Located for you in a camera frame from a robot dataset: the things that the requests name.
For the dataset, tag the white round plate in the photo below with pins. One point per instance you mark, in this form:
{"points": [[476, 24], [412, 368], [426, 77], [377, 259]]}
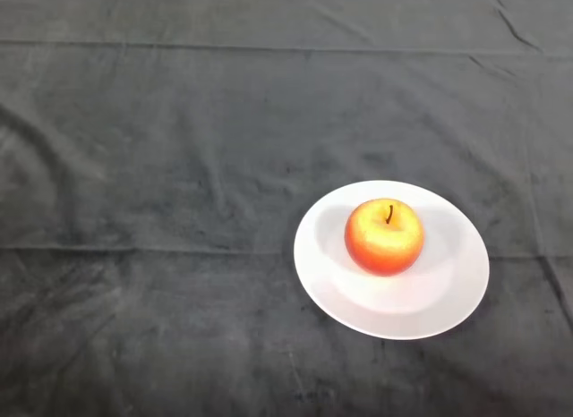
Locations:
{"points": [[394, 300]]}

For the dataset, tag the black cloth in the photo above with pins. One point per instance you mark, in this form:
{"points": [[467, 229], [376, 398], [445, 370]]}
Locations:
{"points": [[134, 300]]}

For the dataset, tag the red yellow apple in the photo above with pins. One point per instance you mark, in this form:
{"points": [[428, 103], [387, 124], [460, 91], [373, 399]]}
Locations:
{"points": [[384, 238]]}

